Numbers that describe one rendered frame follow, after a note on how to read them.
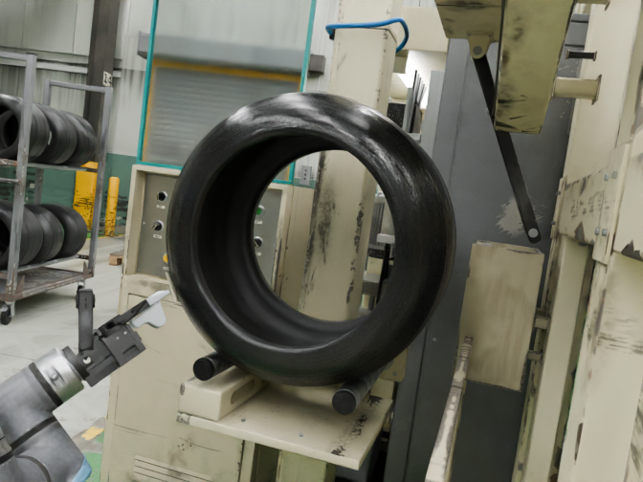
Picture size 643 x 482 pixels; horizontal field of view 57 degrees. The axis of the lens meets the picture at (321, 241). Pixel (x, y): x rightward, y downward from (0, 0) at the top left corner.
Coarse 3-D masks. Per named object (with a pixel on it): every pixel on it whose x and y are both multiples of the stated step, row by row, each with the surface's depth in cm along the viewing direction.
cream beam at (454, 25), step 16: (448, 0) 107; (464, 0) 106; (480, 0) 105; (496, 0) 104; (576, 0) 99; (448, 16) 117; (464, 16) 115; (480, 16) 114; (496, 16) 113; (448, 32) 127; (464, 32) 125; (496, 32) 122
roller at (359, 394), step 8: (384, 368) 131; (368, 376) 118; (376, 376) 123; (344, 384) 109; (352, 384) 109; (360, 384) 111; (368, 384) 115; (336, 392) 106; (344, 392) 105; (352, 392) 106; (360, 392) 109; (336, 400) 106; (344, 400) 105; (352, 400) 105; (360, 400) 108; (336, 408) 106; (344, 408) 105; (352, 408) 105
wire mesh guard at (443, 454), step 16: (464, 352) 113; (464, 368) 102; (464, 384) 137; (448, 400) 84; (448, 416) 78; (448, 432) 72; (448, 448) 68; (432, 464) 63; (448, 464) 113; (432, 480) 59; (448, 480) 139
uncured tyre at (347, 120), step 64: (256, 128) 107; (320, 128) 104; (384, 128) 103; (192, 192) 111; (256, 192) 137; (384, 192) 101; (448, 192) 118; (192, 256) 112; (448, 256) 104; (192, 320) 116; (256, 320) 135; (320, 320) 135; (384, 320) 102; (320, 384) 110
